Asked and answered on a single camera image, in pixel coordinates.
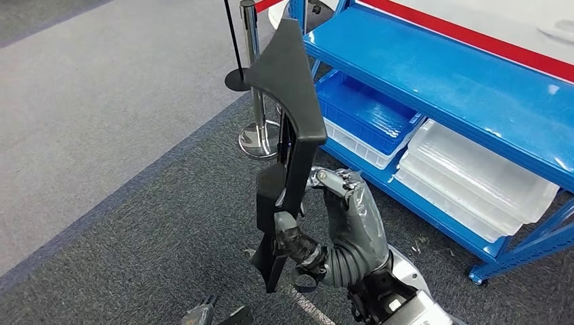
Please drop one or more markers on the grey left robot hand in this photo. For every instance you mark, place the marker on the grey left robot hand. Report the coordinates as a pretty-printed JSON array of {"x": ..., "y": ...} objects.
[{"x": 199, "y": 316}]

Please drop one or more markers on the black plastic frame part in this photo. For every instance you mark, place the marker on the black plastic frame part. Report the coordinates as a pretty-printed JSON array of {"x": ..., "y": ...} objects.
[{"x": 287, "y": 80}]

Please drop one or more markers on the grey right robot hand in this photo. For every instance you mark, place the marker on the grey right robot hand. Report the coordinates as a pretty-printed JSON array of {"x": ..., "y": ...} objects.
[{"x": 358, "y": 224}]

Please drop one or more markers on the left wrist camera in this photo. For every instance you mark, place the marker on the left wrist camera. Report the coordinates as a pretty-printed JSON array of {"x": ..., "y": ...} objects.
[{"x": 237, "y": 317}]

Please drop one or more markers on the red barrier belt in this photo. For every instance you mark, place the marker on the red barrier belt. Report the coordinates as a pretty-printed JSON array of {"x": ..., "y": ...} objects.
[
  {"x": 267, "y": 4},
  {"x": 471, "y": 40}
]

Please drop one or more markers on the blue metal shelf rack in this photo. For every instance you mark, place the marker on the blue metal shelf rack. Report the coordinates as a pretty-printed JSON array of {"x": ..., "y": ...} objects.
[{"x": 426, "y": 76}]

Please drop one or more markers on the clear plastic crate stack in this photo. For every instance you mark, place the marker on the clear plastic crate stack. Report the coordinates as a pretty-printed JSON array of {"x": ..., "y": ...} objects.
[{"x": 471, "y": 179}]

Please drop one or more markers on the chrome stanchion with chrome base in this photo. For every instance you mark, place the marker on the chrome stanchion with chrome base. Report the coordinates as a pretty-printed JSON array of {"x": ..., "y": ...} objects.
[{"x": 258, "y": 112}]

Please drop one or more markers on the blue plastic crate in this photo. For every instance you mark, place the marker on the blue plastic crate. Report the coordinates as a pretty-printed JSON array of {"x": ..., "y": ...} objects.
[{"x": 358, "y": 112}]

